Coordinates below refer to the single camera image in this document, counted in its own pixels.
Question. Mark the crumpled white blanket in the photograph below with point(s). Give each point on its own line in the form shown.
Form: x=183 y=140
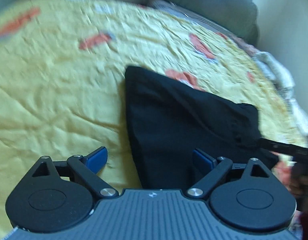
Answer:
x=278 y=75

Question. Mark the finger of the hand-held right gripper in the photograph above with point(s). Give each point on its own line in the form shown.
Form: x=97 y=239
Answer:
x=283 y=146

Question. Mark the person's right hand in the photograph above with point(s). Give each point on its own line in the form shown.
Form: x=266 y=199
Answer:
x=300 y=192

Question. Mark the yellow printed bedsheet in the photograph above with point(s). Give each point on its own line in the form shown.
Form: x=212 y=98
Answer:
x=56 y=85

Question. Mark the black pants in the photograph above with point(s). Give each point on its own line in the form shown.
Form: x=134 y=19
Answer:
x=174 y=120

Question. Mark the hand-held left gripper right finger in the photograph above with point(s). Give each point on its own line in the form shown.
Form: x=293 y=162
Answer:
x=202 y=160

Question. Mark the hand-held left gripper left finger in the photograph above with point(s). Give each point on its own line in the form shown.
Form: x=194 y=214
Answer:
x=96 y=158

